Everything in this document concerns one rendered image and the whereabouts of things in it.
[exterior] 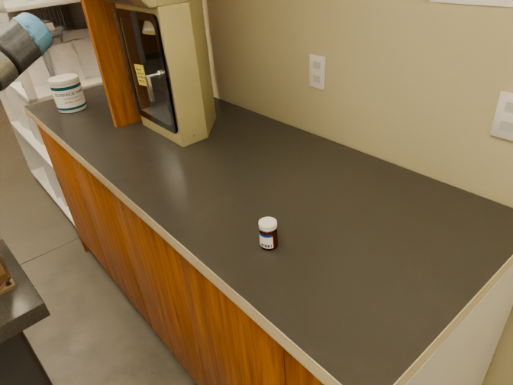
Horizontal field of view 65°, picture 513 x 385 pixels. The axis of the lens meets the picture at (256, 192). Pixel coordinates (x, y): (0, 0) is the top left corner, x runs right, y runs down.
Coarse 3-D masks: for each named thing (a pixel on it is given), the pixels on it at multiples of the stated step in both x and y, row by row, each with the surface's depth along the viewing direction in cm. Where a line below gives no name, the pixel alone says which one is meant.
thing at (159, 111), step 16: (128, 16) 137; (144, 16) 128; (128, 32) 142; (144, 32) 133; (128, 48) 147; (144, 48) 137; (160, 48) 129; (144, 64) 142; (160, 64) 133; (160, 80) 137; (144, 96) 153; (160, 96) 142; (144, 112) 159; (160, 112) 148; (176, 128) 144
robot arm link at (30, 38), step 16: (32, 16) 76; (0, 32) 73; (16, 32) 74; (32, 32) 75; (48, 32) 78; (0, 48) 72; (16, 48) 73; (32, 48) 76; (48, 48) 80; (16, 64) 74
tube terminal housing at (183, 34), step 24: (168, 0) 124; (192, 0) 133; (168, 24) 127; (192, 24) 133; (168, 48) 130; (192, 48) 135; (192, 72) 138; (192, 96) 142; (144, 120) 165; (192, 120) 146
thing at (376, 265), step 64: (64, 128) 171; (128, 128) 166; (256, 128) 158; (128, 192) 123; (192, 192) 121; (256, 192) 118; (320, 192) 116; (384, 192) 114; (448, 192) 112; (192, 256) 97; (256, 256) 95; (320, 256) 93; (384, 256) 92; (448, 256) 91; (512, 256) 89; (256, 320) 82; (320, 320) 78; (384, 320) 77; (448, 320) 76; (384, 384) 66
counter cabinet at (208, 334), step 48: (48, 144) 204; (96, 192) 163; (96, 240) 205; (144, 240) 135; (144, 288) 164; (192, 288) 116; (192, 336) 136; (240, 336) 101; (480, 336) 100; (240, 384) 117; (288, 384) 90; (432, 384) 84; (480, 384) 133
